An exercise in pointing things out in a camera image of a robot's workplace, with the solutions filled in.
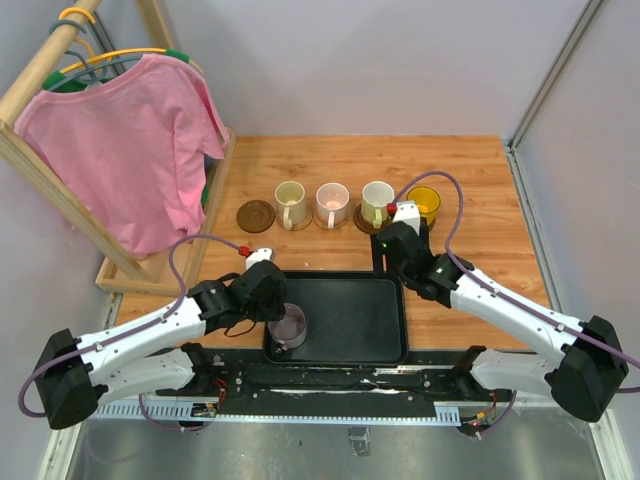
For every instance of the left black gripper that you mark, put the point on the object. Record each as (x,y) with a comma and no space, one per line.
(276,310)

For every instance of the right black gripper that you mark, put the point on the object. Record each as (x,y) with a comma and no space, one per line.
(378,258)

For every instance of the dark wooden coaster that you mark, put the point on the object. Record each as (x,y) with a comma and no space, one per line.
(255,216)
(364,226)

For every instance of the yellow transparent cup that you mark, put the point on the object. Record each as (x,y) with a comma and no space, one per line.
(428,202)

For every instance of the pale green mug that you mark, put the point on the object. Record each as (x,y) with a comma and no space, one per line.
(376,195)

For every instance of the purple mug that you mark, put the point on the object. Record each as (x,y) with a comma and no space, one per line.
(290,331)

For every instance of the pink mug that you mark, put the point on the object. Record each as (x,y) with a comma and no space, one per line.
(332,203)

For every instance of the black plastic tray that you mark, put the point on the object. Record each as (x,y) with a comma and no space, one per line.
(353,319)

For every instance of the cream yellow mug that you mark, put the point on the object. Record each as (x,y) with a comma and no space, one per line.
(290,197)

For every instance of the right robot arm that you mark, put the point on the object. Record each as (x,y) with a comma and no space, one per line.
(577,363)

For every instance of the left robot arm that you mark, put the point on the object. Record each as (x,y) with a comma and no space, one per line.
(74,376)

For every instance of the wooden clothes rack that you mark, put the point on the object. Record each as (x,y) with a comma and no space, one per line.
(120,272)

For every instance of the pink t-shirt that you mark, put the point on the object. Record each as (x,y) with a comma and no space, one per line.
(132,150)

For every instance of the yellow clothes hanger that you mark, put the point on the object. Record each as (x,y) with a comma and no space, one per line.
(152,17)

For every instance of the grey clothes hanger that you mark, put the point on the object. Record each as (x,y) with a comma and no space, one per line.
(91,72)

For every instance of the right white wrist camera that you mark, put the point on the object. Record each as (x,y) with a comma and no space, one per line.
(408,213)

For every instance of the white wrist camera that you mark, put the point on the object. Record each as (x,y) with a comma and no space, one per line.
(408,213)
(261,254)

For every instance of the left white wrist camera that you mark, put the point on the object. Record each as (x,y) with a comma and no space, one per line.
(261,254)

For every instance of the aluminium frame post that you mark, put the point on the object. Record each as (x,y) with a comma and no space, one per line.
(575,38)

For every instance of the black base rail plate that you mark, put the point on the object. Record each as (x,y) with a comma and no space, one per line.
(411,389)

